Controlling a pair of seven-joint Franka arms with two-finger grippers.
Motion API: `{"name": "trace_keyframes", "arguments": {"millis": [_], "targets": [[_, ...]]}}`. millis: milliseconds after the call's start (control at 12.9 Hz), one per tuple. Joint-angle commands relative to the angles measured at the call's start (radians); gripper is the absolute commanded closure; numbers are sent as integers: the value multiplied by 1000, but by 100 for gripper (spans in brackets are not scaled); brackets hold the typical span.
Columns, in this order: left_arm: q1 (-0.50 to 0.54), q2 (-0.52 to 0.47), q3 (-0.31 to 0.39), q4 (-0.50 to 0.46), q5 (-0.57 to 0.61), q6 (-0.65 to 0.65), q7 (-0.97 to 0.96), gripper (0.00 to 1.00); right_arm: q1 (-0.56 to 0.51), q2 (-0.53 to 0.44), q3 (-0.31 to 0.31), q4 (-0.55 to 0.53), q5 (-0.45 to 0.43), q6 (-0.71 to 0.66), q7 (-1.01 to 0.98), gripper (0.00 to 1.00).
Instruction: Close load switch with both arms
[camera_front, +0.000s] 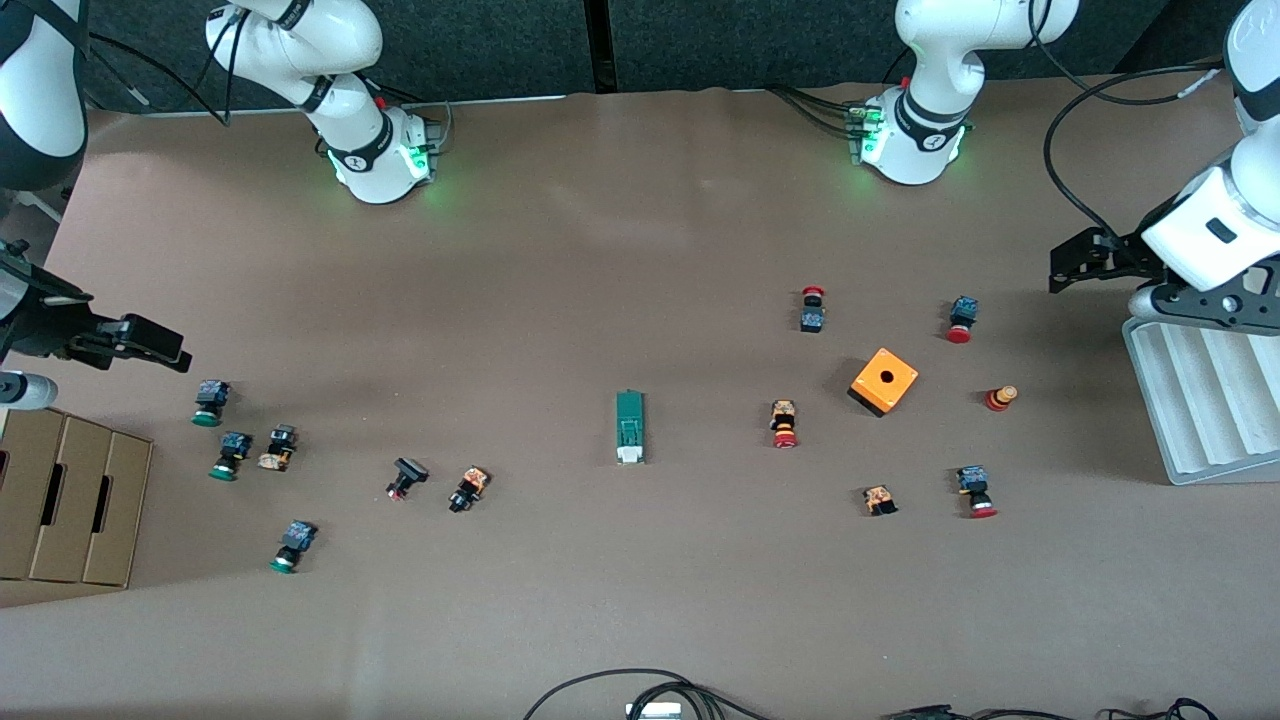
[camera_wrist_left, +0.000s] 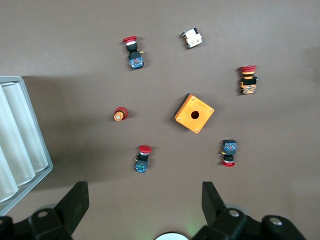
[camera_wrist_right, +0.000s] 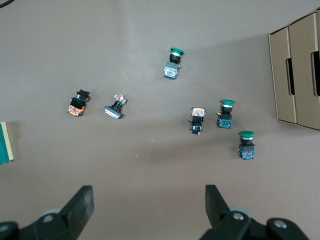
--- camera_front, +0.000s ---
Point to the grey ribbed plastic tray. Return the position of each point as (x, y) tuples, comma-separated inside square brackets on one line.
[(1200, 420)]

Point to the red yellow emergency stop head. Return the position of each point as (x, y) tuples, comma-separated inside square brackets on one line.
[(999, 398)]

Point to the black partition post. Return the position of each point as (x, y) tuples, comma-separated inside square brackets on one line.
[(598, 40)]

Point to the black selector orange block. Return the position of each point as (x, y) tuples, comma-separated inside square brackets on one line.
[(278, 447)]

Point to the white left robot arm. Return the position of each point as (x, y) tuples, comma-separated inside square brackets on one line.
[(935, 140)]

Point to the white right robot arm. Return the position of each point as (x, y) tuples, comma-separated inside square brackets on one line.
[(350, 50)]

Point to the red mushroom button blue block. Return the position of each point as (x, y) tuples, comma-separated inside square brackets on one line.
[(962, 315), (812, 318)]

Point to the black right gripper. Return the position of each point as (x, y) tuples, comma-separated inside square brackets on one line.
[(42, 322)]

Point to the black pushbutton orange block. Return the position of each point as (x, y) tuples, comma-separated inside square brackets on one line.
[(468, 488)]

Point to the silver aluminium frame piece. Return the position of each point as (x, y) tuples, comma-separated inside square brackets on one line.
[(653, 712)]

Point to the green pushbutton blue block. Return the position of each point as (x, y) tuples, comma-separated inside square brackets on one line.
[(293, 543), (210, 400), (231, 452)]

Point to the black square red pushbutton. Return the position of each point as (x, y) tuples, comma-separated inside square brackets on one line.
[(407, 476)]

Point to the red mushroom button silver collar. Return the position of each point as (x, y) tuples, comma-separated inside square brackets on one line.
[(974, 488)]

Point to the orange black contact block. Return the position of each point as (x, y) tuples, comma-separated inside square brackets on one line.
[(879, 499)]

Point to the red yellow emergency stop button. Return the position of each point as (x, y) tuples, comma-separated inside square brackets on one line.
[(784, 423)]

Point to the brown cardboard divider box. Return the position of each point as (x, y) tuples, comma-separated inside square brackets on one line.
[(70, 500)]

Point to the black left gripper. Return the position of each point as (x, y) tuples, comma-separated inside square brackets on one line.
[(1128, 252)]

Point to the green load switch white slider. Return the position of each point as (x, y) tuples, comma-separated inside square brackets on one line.
[(630, 425)]

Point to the orange button enclosure box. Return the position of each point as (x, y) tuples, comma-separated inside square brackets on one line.
[(900, 382)]

